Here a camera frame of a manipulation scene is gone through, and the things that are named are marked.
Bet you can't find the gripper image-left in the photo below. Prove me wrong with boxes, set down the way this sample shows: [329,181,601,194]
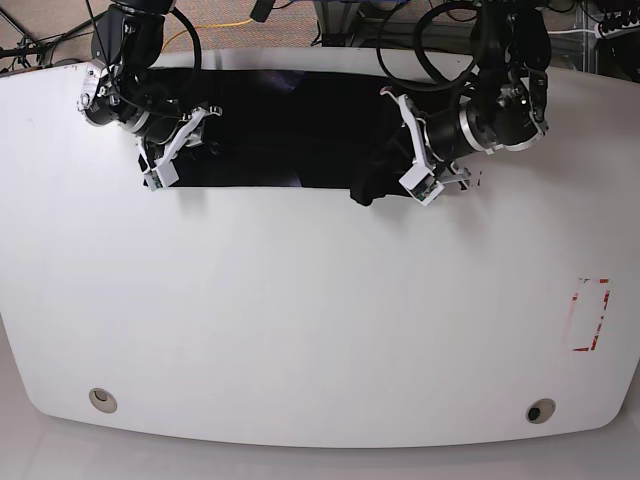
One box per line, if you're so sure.
[78,62,223,158]

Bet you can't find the black tripod legs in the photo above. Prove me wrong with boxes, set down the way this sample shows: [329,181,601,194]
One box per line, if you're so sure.
[1,8,93,76]

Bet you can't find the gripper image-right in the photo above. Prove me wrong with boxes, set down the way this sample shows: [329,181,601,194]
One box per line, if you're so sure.
[379,67,548,190]

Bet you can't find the red tape rectangle marking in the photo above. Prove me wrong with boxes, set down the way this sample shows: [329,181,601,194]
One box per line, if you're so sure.
[567,278,611,353]

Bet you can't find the aluminium frame post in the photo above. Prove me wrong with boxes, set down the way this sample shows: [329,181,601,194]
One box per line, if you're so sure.
[313,1,361,47]

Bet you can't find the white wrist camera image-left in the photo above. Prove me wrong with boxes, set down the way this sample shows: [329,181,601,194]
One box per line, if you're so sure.
[134,112,206,192]

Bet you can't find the white power strip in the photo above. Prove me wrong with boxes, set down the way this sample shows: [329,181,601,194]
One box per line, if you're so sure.
[594,9,639,39]

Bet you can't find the black T-shirt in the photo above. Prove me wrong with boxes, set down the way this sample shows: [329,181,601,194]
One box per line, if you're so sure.
[141,68,414,206]

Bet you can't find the table cable grommet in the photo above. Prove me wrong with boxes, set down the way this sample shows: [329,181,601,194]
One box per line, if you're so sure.
[525,398,556,424]
[89,388,118,414]

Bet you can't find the yellow cable on floor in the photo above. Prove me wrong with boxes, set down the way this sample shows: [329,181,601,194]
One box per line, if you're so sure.
[159,17,254,54]

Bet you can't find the left table cable grommet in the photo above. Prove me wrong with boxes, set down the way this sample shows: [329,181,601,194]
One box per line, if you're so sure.
[89,388,118,414]

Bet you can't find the right table cable grommet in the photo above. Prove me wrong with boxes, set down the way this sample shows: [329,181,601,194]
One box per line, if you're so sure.
[525,398,556,424]

